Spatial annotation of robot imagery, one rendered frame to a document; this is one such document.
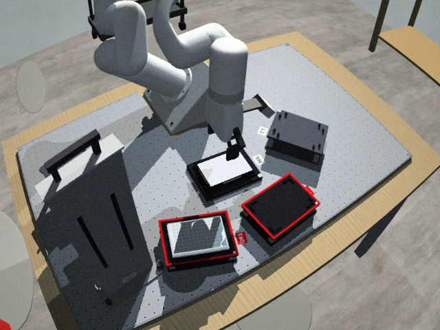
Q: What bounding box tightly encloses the white microplate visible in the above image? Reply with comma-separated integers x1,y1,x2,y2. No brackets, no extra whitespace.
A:
167,216,230,258

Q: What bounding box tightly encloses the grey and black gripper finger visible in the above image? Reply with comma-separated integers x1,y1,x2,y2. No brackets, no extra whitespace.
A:
226,127,246,161
208,124,215,135

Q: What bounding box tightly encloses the dark grey rectangular nest with corner posts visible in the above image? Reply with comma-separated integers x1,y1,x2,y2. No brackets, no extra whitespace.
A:
265,109,329,166

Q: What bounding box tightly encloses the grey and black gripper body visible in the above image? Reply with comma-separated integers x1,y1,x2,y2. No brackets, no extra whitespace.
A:
205,92,243,143

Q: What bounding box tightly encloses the black rectangular nest with red border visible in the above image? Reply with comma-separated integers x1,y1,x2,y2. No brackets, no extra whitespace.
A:
240,173,320,247
159,210,239,272

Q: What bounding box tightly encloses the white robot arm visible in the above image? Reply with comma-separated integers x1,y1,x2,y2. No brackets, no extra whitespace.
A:
93,0,248,105

